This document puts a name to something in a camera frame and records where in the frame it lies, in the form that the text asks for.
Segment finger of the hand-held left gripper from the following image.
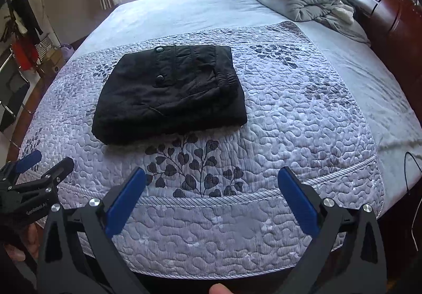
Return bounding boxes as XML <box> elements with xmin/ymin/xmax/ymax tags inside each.
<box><xmin>10</xmin><ymin>157</ymin><xmax>75</xmax><ymax>199</ymax></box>
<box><xmin>0</xmin><ymin>150</ymin><xmax>43</xmax><ymax>183</ymax></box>

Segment black chair with metal frame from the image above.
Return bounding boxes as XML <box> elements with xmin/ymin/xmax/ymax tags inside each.
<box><xmin>0</xmin><ymin>50</ymin><xmax>31</xmax><ymax>147</ymax></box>

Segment grey quilted leaf-print bedspread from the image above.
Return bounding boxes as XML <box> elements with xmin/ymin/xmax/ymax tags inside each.
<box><xmin>15</xmin><ymin>20</ymin><xmax>386</xmax><ymax>277</ymax></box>

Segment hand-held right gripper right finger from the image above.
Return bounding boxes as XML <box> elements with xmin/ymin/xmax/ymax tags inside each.
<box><xmin>277</xmin><ymin>167</ymin><xmax>388</xmax><ymax>294</ymax></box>

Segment wire rack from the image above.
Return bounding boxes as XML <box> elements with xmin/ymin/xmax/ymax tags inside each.
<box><xmin>35</xmin><ymin>32</ymin><xmax>62</xmax><ymax>61</ymax></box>

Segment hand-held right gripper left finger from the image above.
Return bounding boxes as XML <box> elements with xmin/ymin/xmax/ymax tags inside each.
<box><xmin>36</xmin><ymin>167</ymin><xmax>150</xmax><ymax>294</ymax></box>

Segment dark wooden headboard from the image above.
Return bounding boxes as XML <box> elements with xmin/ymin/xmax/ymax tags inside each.
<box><xmin>325</xmin><ymin>0</ymin><xmax>422</xmax><ymax>110</ymax></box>

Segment cardboard box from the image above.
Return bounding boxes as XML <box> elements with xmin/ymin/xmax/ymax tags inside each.
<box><xmin>41</xmin><ymin>48</ymin><xmax>65</xmax><ymax>76</ymax></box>

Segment light blue bed sheet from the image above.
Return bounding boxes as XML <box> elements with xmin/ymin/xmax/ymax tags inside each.
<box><xmin>71</xmin><ymin>0</ymin><xmax>422</xmax><ymax>215</ymax></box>

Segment black hanging clothes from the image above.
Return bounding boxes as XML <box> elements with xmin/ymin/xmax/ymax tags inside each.
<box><xmin>7</xmin><ymin>0</ymin><xmax>44</xmax><ymax>38</ymax></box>

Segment red garment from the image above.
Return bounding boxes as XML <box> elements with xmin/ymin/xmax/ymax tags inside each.
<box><xmin>11</xmin><ymin>40</ymin><xmax>39</xmax><ymax>72</ymax></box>

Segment person's right hand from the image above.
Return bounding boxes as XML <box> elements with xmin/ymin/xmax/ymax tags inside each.
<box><xmin>208</xmin><ymin>283</ymin><xmax>232</xmax><ymax>294</ymax></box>

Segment black pants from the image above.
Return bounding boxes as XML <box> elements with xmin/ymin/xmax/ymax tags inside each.
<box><xmin>92</xmin><ymin>44</ymin><xmax>248</xmax><ymax>146</ymax></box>

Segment person's left hand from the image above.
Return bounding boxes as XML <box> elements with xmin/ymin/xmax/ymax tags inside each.
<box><xmin>3</xmin><ymin>224</ymin><xmax>39</xmax><ymax>262</ymax></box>

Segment thin black cable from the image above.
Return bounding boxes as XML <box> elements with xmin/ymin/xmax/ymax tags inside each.
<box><xmin>404</xmin><ymin>151</ymin><xmax>422</xmax><ymax>194</ymax></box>

